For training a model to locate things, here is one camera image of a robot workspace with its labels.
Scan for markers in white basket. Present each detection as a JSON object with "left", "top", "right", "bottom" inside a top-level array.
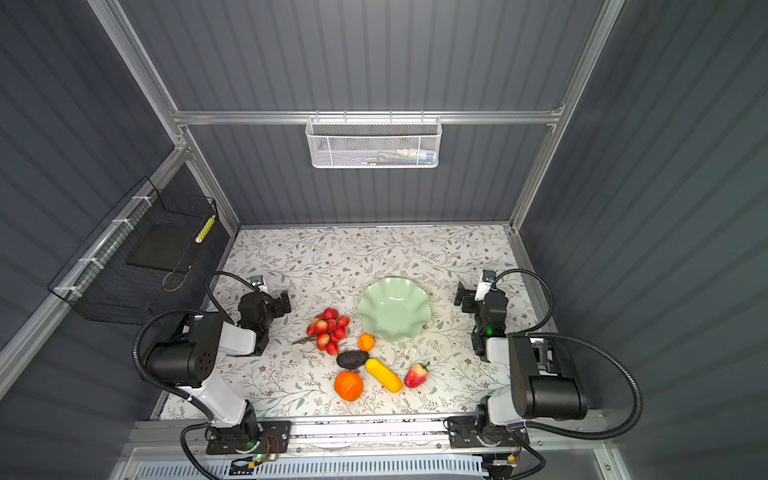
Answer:
[{"left": 359, "top": 148, "right": 438, "bottom": 166}]

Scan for yellow marker in black basket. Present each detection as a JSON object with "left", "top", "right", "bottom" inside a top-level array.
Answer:
[{"left": 194, "top": 214, "right": 216, "bottom": 244}]

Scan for black wire wall basket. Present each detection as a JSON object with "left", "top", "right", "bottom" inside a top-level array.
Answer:
[{"left": 48, "top": 179, "right": 223, "bottom": 325}]

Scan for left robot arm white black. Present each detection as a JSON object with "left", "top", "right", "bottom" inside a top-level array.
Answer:
[{"left": 132, "top": 290, "right": 291, "bottom": 455}]

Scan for small orange tangerine fake fruit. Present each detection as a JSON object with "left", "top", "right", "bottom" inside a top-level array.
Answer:
[{"left": 357, "top": 334, "right": 375, "bottom": 352}]

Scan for black flat pad in basket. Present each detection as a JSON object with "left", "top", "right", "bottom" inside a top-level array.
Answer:
[{"left": 126, "top": 225, "right": 202, "bottom": 273}]

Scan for red strawberry fake fruit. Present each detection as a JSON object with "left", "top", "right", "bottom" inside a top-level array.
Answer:
[{"left": 404, "top": 363, "right": 429, "bottom": 389}]

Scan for light green scalloped fruit bowl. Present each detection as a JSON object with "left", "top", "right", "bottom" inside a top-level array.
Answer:
[{"left": 358, "top": 277, "right": 432, "bottom": 342}]

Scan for dark avocado fake fruit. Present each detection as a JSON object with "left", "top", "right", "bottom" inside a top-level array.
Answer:
[{"left": 336, "top": 350, "right": 370, "bottom": 370}]

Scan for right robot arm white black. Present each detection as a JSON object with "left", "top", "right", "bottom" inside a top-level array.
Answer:
[{"left": 454, "top": 282, "right": 589, "bottom": 444}]

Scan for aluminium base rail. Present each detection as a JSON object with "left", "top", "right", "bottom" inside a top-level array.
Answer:
[{"left": 111, "top": 413, "right": 630, "bottom": 479}]

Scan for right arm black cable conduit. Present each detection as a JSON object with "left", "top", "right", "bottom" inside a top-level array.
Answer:
[{"left": 495, "top": 268, "right": 644, "bottom": 442}]

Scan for white wire mesh wall basket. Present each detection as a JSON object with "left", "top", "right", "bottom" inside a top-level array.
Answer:
[{"left": 305, "top": 115, "right": 443, "bottom": 169}]

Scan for red cherry bunch fake fruit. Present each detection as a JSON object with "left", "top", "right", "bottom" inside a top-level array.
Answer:
[{"left": 293, "top": 308, "right": 351, "bottom": 356}]

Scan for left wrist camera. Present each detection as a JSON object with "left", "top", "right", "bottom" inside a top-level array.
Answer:
[{"left": 249, "top": 275, "right": 268, "bottom": 293}]

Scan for large orange fake fruit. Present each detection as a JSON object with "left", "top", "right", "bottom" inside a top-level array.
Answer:
[{"left": 334, "top": 371, "right": 364, "bottom": 402}]

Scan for yellow mango fake fruit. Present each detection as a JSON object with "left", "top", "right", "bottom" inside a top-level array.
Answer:
[{"left": 365, "top": 358, "right": 403, "bottom": 394}]

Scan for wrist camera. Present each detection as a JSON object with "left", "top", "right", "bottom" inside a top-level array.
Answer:
[
  {"left": 249, "top": 275, "right": 268, "bottom": 293},
  {"left": 474, "top": 270, "right": 496, "bottom": 302}
]

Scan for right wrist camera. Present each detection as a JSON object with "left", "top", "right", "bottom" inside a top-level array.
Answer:
[{"left": 474, "top": 270, "right": 496, "bottom": 302}]

